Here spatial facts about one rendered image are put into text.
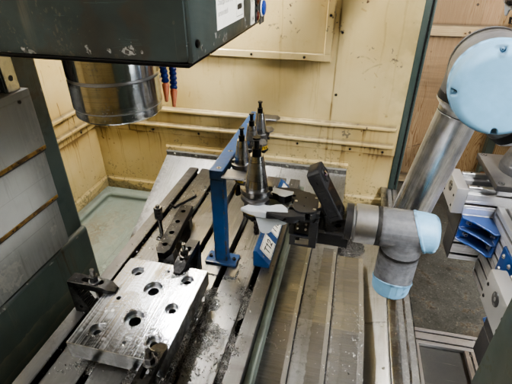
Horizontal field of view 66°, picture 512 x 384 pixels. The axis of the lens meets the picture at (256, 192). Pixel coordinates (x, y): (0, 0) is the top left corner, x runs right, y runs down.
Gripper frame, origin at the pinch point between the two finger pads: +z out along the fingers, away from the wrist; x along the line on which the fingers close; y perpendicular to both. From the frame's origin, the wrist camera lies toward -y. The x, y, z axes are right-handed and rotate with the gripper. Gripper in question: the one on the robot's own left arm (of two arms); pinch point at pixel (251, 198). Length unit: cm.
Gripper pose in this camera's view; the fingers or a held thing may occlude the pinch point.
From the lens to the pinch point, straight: 77.8
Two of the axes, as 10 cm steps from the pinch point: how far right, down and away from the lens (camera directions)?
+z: -9.7, -1.3, 1.9
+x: 2.4, -5.1, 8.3
